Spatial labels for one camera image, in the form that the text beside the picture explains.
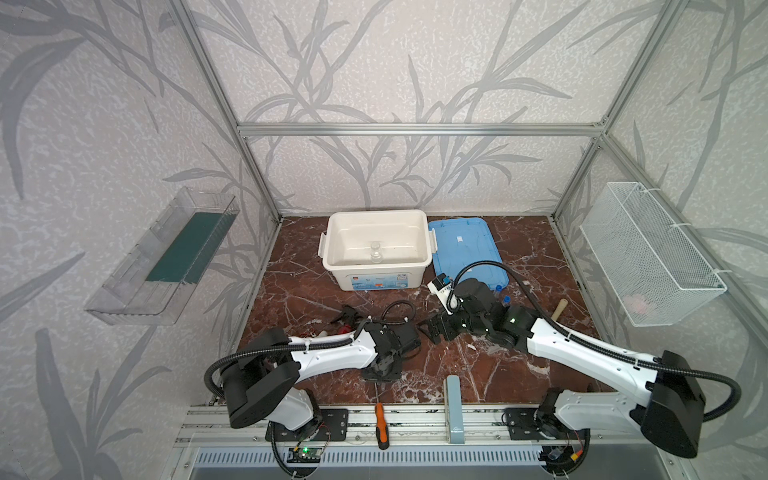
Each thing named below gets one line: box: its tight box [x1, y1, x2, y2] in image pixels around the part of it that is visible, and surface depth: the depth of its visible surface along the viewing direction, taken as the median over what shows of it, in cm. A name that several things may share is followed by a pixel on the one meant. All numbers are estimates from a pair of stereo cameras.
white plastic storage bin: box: [318, 210, 438, 291], surface depth 101 cm
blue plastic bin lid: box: [429, 218, 509, 289], surface depth 114 cm
